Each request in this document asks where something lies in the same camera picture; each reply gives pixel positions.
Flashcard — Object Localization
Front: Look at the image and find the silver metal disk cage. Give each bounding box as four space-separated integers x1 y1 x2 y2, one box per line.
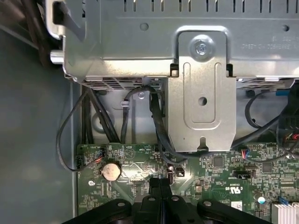
45 0 299 91

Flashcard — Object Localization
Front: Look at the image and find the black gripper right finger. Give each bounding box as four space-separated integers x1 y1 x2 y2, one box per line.
161 178 266 224

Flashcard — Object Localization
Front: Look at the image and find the flat black cable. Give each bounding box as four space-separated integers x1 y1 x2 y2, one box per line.
149 92 190 165

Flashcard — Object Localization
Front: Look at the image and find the green motherboard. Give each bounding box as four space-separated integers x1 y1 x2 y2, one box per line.
76 142 299 224

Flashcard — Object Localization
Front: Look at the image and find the dark cable bundle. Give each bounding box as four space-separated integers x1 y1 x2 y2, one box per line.
22 0 56 68

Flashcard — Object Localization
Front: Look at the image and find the thin black wire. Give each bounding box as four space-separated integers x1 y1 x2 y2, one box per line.
57 92 106 173
245 91 266 129

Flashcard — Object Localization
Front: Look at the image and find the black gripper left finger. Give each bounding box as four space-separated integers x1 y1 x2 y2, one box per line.
61 178 162 224

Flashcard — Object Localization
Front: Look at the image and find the silver cage bracket plate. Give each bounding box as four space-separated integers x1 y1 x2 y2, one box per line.
167 25 237 154

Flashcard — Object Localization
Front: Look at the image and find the black PC case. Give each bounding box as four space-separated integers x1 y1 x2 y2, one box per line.
0 0 290 224

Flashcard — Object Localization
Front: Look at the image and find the grey sleeved cable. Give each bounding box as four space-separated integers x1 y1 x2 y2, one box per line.
119 84 163 143

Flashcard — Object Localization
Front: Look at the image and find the round coin battery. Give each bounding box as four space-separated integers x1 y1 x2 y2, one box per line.
99 161 122 182

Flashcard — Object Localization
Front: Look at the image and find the silver finned heatsink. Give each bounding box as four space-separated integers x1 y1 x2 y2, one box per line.
271 202 299 224

